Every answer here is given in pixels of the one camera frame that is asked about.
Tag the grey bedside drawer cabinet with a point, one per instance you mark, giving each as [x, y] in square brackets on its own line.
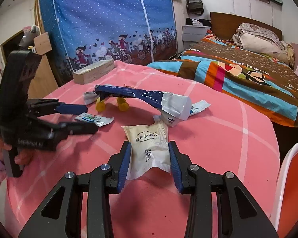
[193, 34]

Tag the yellow plastic cap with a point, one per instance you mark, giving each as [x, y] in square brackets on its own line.
[100, 105]
[122, 104]

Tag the wooden bed headboard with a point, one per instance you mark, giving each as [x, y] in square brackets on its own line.
[224, 25]

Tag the white blue wrapper strip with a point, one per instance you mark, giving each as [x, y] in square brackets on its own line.
[198, 107]

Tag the colourful patchwork bed quilt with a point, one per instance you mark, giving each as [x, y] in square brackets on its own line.
[260, 81]

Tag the wooden cabinet left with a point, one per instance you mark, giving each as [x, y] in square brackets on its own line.
[44, 81]

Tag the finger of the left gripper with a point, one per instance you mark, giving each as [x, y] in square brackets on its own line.
[42, 107]
[72, 127]

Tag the orange white trash bin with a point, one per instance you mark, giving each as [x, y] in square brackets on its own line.
[284, 216]

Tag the folded floral bedding pile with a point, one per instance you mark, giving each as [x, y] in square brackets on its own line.
[258, 39]

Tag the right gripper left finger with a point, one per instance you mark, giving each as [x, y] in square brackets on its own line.
[59, 214]

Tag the blue fabric wardrobe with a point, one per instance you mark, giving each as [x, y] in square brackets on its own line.
[83, 32]

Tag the white cup wrapper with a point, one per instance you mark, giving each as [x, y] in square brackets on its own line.
[167, 119]

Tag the cream tissue packet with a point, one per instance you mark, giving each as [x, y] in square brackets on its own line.
[149, 148]

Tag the small blue white sachet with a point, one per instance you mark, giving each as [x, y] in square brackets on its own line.
[95, 119]

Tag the blue silver snack bag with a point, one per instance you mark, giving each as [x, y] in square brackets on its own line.
[178, 106]

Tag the crumpled grey wrapper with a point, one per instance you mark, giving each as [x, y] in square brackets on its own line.
[90, 97]

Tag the grey white hanging bag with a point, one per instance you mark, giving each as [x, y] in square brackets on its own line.
[195, 7]

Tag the thick old book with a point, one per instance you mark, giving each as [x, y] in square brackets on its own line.
[93, 71]

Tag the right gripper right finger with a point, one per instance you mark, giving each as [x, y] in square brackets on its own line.
[239, 215]

